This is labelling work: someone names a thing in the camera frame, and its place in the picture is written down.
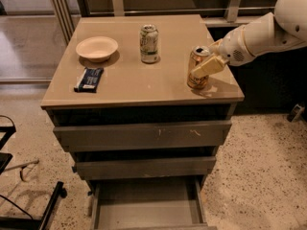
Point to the grey drawer cabinet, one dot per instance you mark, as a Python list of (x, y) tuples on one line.
[(133, 92)]

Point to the small dark floor object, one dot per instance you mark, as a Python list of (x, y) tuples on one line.
[(296, 112)]

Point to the black chair frame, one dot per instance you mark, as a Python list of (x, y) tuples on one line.
[(8, 132)]

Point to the grey middle drawer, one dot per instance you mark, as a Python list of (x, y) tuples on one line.
[(145, 168)]

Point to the dark blue snack packet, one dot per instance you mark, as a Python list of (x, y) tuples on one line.
[(89, 80)]

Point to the cream paper bowl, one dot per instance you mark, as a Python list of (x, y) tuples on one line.
[(97, 48)]

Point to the green white soda can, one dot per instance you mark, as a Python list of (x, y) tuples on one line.
[(148, 43)]

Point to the black base with caster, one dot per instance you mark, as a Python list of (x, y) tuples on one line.
[(43, 223)]

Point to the wooden counter with metal brackets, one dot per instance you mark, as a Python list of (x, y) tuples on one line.
[(179, 0)]

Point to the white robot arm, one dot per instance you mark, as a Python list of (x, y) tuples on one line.
[(284, 29)]

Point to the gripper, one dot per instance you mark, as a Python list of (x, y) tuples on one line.
[(234, 48)]

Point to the grey top drawer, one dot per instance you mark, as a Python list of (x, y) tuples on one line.
[(142, 136)]

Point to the grey open bottom drawer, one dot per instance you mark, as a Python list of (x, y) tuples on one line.
[(171, 203)]

